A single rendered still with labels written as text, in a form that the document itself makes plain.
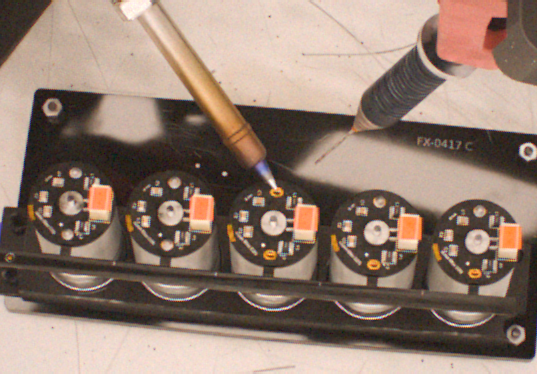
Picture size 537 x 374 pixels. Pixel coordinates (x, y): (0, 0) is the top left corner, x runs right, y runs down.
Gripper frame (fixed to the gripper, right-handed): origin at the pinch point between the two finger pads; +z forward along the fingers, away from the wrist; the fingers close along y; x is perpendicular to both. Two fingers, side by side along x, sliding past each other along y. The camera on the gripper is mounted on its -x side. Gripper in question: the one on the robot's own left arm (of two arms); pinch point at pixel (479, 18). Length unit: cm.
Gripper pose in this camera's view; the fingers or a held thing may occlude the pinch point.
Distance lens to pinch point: 48.3
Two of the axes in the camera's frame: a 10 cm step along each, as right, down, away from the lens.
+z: -3.4, 3.1, 8.9
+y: -0.6, 9.4, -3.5
